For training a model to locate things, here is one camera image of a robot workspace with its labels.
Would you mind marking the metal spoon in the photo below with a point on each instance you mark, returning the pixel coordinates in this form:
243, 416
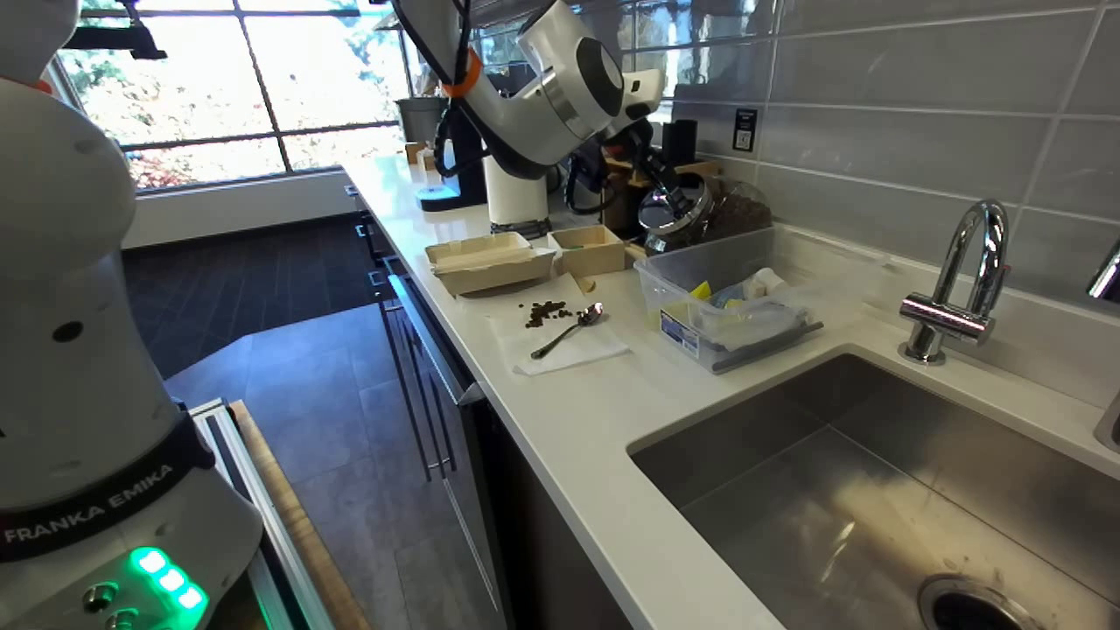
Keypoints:
566, 334

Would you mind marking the sink drain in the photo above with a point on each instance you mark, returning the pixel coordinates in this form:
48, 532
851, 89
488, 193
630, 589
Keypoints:
973, 611

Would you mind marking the white cutting mat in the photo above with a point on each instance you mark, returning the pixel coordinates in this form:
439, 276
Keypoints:
581, 348

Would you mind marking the white paper towel roll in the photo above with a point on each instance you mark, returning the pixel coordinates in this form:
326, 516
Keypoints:
517, 193

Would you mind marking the chrome tap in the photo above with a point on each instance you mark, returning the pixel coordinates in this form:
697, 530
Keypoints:
1107, 276

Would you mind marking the clear plastic container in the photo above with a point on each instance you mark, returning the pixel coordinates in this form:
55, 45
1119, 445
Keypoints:
730, 316

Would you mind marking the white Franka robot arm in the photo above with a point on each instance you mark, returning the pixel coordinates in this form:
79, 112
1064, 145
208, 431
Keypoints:
70, 290

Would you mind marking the small chrome faucet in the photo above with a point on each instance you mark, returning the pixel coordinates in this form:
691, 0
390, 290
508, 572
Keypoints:
947, 316

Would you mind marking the black wall outlet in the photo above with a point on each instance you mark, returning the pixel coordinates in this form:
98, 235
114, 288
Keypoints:
742, 130

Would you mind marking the glass jar with coffee beans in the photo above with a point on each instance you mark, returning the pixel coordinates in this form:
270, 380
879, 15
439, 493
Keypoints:
735, 213

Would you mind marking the coffee beans pile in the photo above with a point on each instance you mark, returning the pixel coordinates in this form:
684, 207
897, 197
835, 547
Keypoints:
544, 312

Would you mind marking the white foam clamshell box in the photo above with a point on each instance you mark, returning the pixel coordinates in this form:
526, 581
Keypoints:
492, 262

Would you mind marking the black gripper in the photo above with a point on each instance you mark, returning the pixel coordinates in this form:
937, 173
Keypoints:
645, 162

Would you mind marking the black cylindrical grinder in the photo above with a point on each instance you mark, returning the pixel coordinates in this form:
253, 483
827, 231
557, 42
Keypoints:
679, 137

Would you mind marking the silver round lid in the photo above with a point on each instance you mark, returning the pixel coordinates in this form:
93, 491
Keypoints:
667, 217

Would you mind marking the black coffee machine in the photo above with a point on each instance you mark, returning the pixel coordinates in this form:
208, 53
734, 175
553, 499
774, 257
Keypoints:
460, 162

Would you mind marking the wooden coffee stand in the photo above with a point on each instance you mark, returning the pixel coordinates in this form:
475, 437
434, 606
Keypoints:
711, 173

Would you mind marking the stainless steel sink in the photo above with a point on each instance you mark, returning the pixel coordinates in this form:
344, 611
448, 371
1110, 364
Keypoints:
842, 491

